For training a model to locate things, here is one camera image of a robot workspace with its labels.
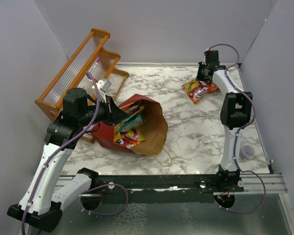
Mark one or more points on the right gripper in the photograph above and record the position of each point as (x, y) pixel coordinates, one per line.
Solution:
(198, 76)

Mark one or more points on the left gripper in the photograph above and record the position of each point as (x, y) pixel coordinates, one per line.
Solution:
(115, 115)

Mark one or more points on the red snack packet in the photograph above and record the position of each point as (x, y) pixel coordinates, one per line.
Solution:
(212, 87)

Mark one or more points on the orange Fox's fruits candy bag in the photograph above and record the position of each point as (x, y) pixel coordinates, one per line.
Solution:
(195, 90)

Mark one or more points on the teal Fox's candy bag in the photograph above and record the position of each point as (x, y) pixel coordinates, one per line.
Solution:
(132, 124)

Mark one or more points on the red paper bag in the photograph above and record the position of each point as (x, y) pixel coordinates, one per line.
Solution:
(154, 129)

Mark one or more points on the gold crispy chips bag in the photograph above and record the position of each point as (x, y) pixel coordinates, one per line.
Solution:
(135, 110)

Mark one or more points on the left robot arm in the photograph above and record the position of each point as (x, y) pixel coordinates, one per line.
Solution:
(42, 207)

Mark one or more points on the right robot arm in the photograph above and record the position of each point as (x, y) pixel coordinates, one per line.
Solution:
(235, 115)

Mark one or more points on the yellow snack packet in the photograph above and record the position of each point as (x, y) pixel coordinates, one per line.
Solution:
(129, 138)

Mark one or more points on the wooden tiered rack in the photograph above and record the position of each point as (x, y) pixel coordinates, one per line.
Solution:
(73, 73)

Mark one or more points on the pink marker pen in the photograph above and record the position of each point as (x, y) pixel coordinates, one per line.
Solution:
(93, 68)

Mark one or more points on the small plastic cup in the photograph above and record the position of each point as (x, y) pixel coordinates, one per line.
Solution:
(247, 152)

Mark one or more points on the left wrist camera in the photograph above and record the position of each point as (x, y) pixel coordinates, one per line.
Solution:
(103, 86)

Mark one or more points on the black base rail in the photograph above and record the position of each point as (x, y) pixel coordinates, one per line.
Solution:
(151, 189)

